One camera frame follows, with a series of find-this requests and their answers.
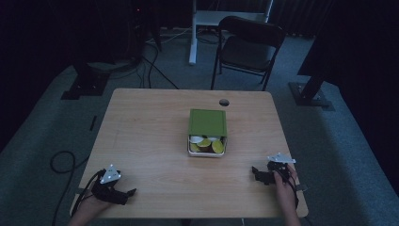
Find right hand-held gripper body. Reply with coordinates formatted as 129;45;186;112
261;152;296;186

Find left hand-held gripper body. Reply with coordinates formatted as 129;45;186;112
90;163;130;206

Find white cardboard capsule box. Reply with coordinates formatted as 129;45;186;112
186;134;228;158

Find green box with lid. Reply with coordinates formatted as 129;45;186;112
187;108;228;137

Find person's right hand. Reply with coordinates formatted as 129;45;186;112
272;164;299;212

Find person's left hand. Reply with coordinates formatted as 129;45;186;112
71;191;112;221

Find black stand with bolted base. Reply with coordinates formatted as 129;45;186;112
288;37;336;112

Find black stand with flat base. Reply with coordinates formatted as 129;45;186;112
60;60;111;101

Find black folding chair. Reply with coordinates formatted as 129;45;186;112
210;15;287;92

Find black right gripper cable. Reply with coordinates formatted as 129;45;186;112
286;170;300;211

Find black looped floor cable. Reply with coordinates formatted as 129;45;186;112
49;150;90;226

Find black floor cables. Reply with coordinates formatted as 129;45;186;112
136;40;180;90

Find white desk frame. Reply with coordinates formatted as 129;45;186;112
188;0;275;66

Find white floor cable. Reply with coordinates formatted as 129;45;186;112
145;27;193;44

